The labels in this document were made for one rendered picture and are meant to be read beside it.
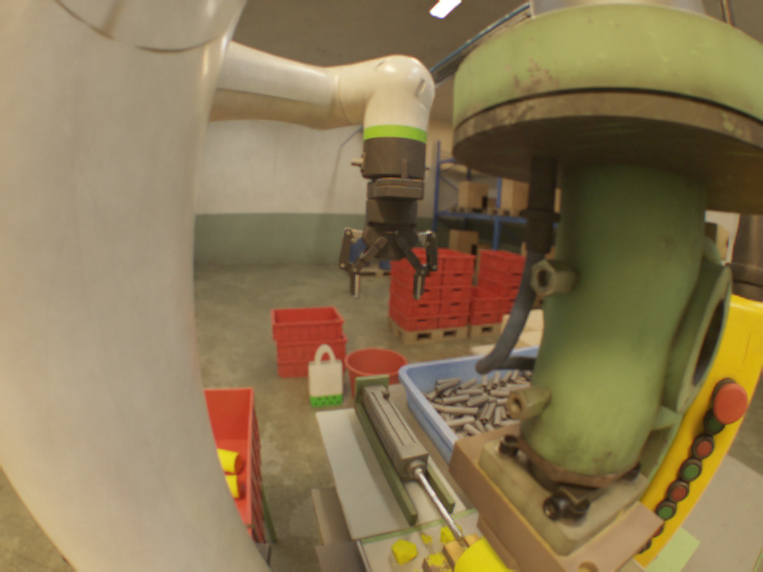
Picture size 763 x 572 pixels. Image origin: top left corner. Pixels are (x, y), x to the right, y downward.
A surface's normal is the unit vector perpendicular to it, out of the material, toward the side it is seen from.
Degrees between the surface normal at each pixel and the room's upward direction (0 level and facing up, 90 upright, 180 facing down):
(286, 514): 0
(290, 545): 0
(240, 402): 90
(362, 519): 0
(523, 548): 90
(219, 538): 89
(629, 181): 90
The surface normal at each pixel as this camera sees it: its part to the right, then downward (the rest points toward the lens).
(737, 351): -0.75, 0.03
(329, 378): 0.31, 0.15
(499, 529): -0.95, 0.03
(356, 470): 0.05, -0.97
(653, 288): -0.42, 0.18
